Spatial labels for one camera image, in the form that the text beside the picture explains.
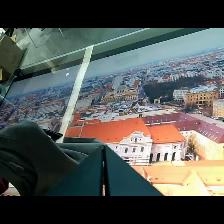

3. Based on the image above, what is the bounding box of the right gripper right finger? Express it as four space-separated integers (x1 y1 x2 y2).
104 145 163 197

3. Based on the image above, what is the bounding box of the dark red garment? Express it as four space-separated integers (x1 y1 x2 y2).
0 176 10 196

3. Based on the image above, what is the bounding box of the grey garment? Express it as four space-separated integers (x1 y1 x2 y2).
0 119 105 197

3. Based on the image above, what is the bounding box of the brown cardboard box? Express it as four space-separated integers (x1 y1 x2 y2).
0 34 26 82

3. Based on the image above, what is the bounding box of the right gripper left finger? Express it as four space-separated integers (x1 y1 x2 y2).
46 145 105 197

